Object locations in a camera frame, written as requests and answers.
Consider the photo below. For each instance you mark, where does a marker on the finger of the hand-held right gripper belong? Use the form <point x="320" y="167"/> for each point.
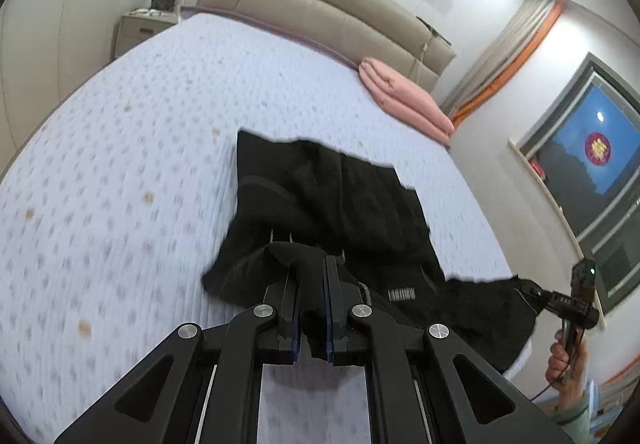
<point x="531" y="295"/>

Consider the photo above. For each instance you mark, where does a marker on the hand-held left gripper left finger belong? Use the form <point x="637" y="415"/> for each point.
<point x="286" y="319"/>

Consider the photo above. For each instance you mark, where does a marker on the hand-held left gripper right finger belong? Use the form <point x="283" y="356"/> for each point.
<point x="335" y="319"/>

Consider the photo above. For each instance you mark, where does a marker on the black hooded jacket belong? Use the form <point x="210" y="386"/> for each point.
<point x="325" y="194"/>

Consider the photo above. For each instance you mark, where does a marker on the person's right forearm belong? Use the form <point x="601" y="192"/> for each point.
<point x="575" y="421"/>

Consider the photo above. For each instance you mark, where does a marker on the person's right hand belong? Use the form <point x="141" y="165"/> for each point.
<point x="557" y="364"/>

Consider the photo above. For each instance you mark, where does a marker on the red box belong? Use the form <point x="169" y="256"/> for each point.
<point x="538" y="169"/>

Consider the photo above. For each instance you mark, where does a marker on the grey framed window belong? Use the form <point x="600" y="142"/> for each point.
<point x="575" y="159"/>

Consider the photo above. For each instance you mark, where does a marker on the red round window decoration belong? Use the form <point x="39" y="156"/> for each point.
<point x="598" y="149"/>

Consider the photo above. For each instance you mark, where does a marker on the bed with floral quilted sheet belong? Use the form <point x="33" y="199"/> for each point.
<point x="125" y="149"/>

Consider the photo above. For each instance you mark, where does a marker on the pink folded blanket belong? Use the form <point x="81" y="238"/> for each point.
<point x="405" y="94"/>

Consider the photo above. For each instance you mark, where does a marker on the beige and orange curtain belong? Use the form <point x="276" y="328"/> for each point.
<point x="505" y="49"/>

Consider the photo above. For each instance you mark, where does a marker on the beige padded headboard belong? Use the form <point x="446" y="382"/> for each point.
<point x="310" y="9"/>

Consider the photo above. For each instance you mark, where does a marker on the beige nightstand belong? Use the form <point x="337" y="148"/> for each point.
<point x="137" y="32"/>

